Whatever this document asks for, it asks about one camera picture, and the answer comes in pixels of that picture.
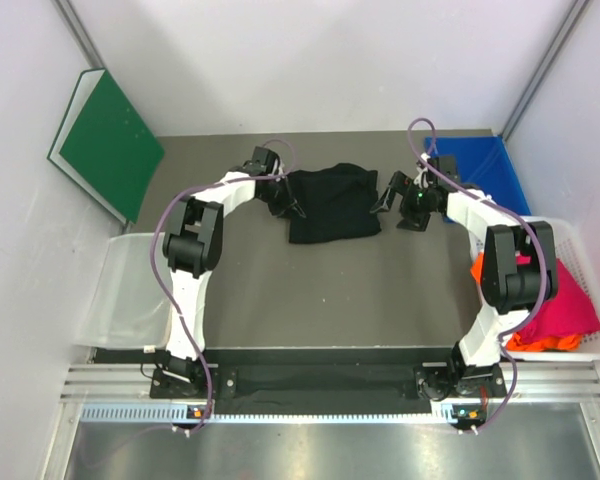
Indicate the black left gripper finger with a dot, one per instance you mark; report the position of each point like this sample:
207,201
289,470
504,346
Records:
287,213
296,208

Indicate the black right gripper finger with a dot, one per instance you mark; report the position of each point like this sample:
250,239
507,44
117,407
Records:
413,224
398,185

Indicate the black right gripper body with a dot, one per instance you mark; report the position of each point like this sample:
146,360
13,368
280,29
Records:
417,200

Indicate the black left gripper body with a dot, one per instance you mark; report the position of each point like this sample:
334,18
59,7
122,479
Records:
276,195

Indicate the black t shirt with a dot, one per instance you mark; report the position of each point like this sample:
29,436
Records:
337,202

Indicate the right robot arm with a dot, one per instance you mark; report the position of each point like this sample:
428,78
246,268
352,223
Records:
518,273

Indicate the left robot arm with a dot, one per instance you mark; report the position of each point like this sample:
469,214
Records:
187,246

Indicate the blue folder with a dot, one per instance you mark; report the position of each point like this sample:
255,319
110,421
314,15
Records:
485,162

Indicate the white perforated basket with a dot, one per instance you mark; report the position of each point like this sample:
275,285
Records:
580,280

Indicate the pink t shirt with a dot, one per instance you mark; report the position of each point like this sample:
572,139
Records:
569,314

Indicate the green binder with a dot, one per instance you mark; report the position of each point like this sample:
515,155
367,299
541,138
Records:
104,145

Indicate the clear plastic bin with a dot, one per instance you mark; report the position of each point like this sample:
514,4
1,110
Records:
129,310

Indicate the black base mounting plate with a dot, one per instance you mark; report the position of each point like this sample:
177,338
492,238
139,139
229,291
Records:
325,382

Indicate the orange t shirt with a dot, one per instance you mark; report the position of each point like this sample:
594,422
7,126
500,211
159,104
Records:
545,342

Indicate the aluminium frame rail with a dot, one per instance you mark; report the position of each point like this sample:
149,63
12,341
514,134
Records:
118,393

